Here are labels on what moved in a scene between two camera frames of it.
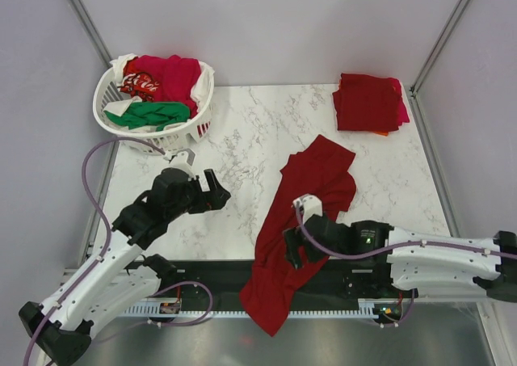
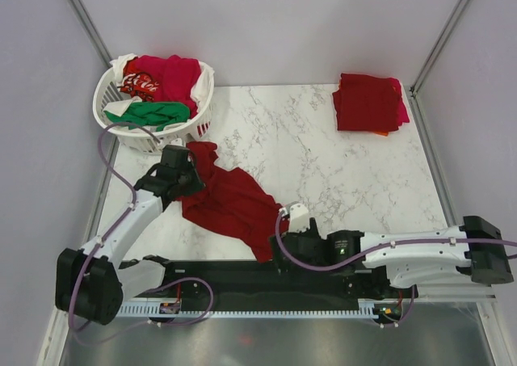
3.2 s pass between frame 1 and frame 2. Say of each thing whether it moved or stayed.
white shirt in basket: stayed
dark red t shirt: moved
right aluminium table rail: stayed
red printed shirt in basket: stayed
